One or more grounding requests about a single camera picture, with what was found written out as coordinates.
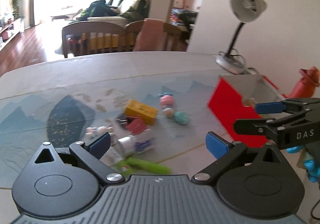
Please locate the teal small toy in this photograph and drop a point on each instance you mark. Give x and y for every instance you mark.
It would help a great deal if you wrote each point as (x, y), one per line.
(181, 118)

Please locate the small white rabbit toy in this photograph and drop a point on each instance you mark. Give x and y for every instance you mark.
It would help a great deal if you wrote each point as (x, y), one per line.
(92, 132)

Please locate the small red box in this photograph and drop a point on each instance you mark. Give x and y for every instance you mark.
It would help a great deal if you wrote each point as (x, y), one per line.
(135, 125)

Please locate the sofa with clothes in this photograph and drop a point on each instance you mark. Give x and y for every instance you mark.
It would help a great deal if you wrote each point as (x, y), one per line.
(128, 10)

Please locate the pink cartoon figurine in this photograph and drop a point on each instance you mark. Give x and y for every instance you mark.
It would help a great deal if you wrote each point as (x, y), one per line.
(166, 102)

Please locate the dark wooden chair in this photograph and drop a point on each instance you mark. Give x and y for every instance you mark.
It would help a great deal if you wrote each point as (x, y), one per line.
(92, 37)

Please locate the green marker pen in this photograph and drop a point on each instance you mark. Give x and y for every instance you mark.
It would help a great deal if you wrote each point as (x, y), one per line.
(147, 166)

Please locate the black binder clip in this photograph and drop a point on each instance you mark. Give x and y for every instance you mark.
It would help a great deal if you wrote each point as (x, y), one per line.
(124, 120)

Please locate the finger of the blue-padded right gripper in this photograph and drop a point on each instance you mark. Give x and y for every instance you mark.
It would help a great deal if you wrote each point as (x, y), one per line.
(250, 126)
(271, 107)

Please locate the grey desk lamp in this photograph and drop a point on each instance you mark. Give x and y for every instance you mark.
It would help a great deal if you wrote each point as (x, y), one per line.
(245, 11)

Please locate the wooden chair with pink towel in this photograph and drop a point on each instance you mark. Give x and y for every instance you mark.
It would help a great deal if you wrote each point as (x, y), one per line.
(172, 36)

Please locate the painted landscape table mat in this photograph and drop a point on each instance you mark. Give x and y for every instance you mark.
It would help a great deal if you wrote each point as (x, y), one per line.
(61, 115)

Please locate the red and white cardboard box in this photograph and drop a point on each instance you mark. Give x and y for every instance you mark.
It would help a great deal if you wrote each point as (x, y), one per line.
(235, 97)

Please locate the yellow essential oil box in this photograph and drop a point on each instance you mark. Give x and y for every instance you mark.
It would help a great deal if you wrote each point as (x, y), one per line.
(147, 113)

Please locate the blue-gloved right hand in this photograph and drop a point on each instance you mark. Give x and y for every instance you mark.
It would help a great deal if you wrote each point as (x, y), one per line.
(306, 161)

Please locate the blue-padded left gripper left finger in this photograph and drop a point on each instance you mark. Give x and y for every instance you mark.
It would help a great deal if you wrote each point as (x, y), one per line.
(88, 156)

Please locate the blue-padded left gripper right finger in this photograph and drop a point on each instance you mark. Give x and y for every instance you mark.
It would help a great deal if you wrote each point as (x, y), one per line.
(228, 156)

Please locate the red water bottle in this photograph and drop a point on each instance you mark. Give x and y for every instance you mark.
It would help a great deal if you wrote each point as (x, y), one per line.
(307, 85)

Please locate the pink towel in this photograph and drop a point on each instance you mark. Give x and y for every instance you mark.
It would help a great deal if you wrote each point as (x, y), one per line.
(151, 36)

